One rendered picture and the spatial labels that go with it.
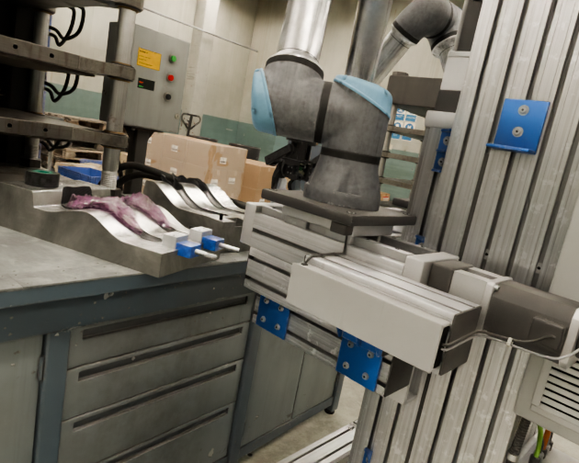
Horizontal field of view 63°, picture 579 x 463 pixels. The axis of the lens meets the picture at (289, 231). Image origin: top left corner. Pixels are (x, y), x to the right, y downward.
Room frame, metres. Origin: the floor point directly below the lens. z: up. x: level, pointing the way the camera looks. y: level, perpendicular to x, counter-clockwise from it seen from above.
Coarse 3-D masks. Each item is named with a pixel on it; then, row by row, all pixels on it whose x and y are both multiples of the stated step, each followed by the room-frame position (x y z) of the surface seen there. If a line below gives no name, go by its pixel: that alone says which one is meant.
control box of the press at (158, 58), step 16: (112, 32) 2.02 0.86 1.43; (144, 32) 2.00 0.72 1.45; (160, 32) 2.07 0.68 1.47; (112, 48) 2.01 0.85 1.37; (144, 48) 2.00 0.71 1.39; (160, 48) 2.06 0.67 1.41; (176, 48) 2.13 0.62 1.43; (144, 64) 2.01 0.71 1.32; (160, 64) 2.07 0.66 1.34; (176, 64) 2.14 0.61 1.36; (144, 80) 2.02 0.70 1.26; (160, 80) 2.08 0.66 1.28; (176, 80) 2.15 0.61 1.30; (128, 96) 1.97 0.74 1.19; (144, 96) 2.03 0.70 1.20; (160, 96) 2.09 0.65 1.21; (176, 96) 2.16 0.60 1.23; (128, 112) 1.97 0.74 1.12; (144, 112) 2.03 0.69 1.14; (160, 112) 2.10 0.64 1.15; (176, 112) 2.16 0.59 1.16; (128, 128) 2.06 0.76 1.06; (144, 128) 2.06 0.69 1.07; (160, 128) 2.10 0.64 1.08; (176, 128) 2.17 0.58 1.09; (144, 144) 2.11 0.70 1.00; (128, 160) 2.10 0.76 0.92; (144, 160) 2.11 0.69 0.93; (128, 192) 2.08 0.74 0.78
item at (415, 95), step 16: (400, 80) 5.37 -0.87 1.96; (416, 80) 5.25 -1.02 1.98; (432, 80) 5.14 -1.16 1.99; (400, 96) 5.34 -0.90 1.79; (416, 96) 5.22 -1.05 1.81; (432, 96) 5.12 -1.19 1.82; (416, 112) 5.85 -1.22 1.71; (400, 128) 5.32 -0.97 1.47; (384, 144) 5.44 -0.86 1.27; (384, 160) 5.44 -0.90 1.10; (416, 160) 5.15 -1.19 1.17; (400, 208) 5.32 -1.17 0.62
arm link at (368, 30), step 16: (368, 0) 1.11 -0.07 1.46; (384, 0) 1.11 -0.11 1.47; (368, 16) 1.12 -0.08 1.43; (384, 16) 1.13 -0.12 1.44; (352, 32) 1.17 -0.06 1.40; (368, 32) 1.14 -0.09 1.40; (384, 32) 1.16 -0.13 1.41; (352, 48) 1.17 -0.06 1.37; (368, 48) 1.15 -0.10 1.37; (352, 64) 1.18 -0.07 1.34; (368, 64) 1.17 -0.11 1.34; (368, 80) 1.19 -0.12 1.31
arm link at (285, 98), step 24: (312, 0) 0.97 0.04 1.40; (288, 24) 0.96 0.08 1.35; (312, 24) 0.96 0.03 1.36; (288, 48) 0.94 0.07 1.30; (312, 48) 0.95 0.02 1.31; (264, 72) 0.92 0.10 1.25; (288, 72) 0.90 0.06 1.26; (312, 72) 0.92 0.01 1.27; (264, 96) 0.89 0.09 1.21; (288, 96) 0.88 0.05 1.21; (312, 96) 0.88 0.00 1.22; (264, 120) 0.90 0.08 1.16; (288, 120) 0.89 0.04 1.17; (312, 120) 0.88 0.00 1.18
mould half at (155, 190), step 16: (144, 192) 1.49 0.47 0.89; (160, 192) 1.44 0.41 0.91; (176, 192) 1.47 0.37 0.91; (192, 192) 1.52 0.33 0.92; (176, 208) 1.39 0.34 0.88; (208, 208) 1.48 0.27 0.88; (192, 224) 1.34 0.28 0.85; (208, 224) 1.30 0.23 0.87; (224, 224) 1.27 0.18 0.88; (224, 240) 1.28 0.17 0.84
